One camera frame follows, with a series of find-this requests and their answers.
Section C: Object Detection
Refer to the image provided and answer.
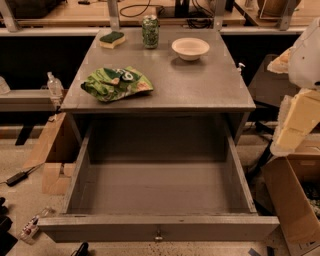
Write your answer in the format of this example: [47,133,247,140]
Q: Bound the green soda can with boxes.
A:
[142,15,159,49]

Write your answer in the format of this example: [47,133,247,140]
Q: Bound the green yellow sponge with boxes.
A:
[99,31,125,49]

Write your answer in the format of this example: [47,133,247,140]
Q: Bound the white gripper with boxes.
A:
[267,18,320,150]

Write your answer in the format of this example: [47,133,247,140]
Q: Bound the white pump dispenser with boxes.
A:
[237,62,246,74]

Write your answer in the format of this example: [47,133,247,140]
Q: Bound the wooden block stand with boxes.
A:
[23,113,80,195]

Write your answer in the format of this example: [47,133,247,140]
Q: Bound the open grey top drawer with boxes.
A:
[40,115,279,242]

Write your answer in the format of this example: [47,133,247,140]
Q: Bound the plastic bottle on floor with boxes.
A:
[18,207,55,245]

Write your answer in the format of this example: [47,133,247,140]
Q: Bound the cardboard box at right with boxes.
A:
[262,140,320,256]

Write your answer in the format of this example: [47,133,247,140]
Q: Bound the white bowl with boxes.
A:
[171,38,210,61]

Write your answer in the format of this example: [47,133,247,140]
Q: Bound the black power adapter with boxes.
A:
[6,172,28,187]

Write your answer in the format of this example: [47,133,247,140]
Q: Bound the metal drawer knob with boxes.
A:
[154,230,163,242]

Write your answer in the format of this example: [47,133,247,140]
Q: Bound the clear plastic bottle on shelf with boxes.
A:
[47,72,63,97]

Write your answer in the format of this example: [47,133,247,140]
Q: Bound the black cables on bench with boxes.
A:
[119,0,216,30]

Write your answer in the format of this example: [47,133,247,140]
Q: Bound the grey cabinet with top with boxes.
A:
[62,28,255,139]

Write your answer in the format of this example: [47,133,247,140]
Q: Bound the green rice chip bag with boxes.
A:
[81,66,153,102]

